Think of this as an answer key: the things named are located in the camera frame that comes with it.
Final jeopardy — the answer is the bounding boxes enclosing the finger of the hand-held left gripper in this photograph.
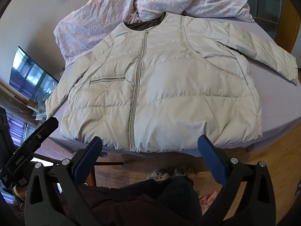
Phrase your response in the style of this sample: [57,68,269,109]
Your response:
[4,117,59,170]

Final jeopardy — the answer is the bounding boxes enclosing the wooden television cabinet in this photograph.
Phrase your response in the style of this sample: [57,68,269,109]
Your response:
[0,81,49,146]

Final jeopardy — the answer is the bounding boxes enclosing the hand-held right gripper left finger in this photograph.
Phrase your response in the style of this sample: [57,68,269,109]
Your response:
[25,136,104,226]

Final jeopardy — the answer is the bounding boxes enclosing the dark glass door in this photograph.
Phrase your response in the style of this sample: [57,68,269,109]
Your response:
[245,0,301,59]

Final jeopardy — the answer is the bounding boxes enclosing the flat screen television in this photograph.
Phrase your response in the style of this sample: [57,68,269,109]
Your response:
[9,47,59,103]

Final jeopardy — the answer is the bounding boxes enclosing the person's legs in dark pants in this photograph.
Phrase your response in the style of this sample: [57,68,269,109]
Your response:
[78,176,204,226]

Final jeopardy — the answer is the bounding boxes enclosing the person's left hand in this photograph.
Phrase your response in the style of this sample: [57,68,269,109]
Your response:
[13,185,27,200]

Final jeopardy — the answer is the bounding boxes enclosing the beige puffer jacket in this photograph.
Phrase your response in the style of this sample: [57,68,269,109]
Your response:
[45,12,299,152]

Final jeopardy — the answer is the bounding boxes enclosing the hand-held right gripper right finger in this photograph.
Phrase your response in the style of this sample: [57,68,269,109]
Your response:
[198,135,280,226]

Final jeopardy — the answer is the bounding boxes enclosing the grey fuzzy slipper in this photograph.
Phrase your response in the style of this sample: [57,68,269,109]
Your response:
[173,165,197,177]
[147,169,173,183]

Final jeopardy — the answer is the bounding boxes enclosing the pink patterned cloth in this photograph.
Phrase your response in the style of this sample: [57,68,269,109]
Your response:
[199,191,219,213]

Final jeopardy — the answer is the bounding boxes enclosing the bed with purple sheet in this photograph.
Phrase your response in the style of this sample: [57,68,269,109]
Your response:
[50,14,301,158]

